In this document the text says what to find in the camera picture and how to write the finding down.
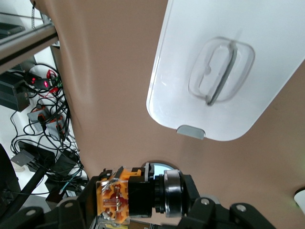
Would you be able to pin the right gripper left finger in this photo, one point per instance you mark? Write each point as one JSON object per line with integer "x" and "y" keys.
{"x": 69, "y": 211}

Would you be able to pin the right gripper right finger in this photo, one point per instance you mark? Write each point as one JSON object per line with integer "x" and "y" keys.
{"x": 214, "y": 214}

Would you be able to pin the orange and black switch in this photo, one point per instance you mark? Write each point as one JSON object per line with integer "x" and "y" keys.
{"x": 138, "y": 195}

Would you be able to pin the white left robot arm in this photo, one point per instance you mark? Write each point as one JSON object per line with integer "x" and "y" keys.
{"x": 300, "y": 199}

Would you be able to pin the black electronics box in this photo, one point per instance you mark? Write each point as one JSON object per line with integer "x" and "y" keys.
{"x": 12, "y": 93}

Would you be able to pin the white lidded storage box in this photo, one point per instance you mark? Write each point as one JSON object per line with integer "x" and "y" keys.
{"x": 190, "y": 71}

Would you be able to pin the light blue round plate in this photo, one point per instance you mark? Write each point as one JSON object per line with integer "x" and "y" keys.
{"x": 162, "y": 167}

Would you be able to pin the grey orange power adapter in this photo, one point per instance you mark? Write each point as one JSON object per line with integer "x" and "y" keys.
{"x": 35, "y": 117}
{"x": 54, "y": 128}

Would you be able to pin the brown table cover sheet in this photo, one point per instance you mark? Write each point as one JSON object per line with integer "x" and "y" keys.
{"x": 107, "y": 95}

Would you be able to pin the aluminium frame bar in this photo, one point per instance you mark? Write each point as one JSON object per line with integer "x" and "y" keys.
{"x": 26, "y": 40}

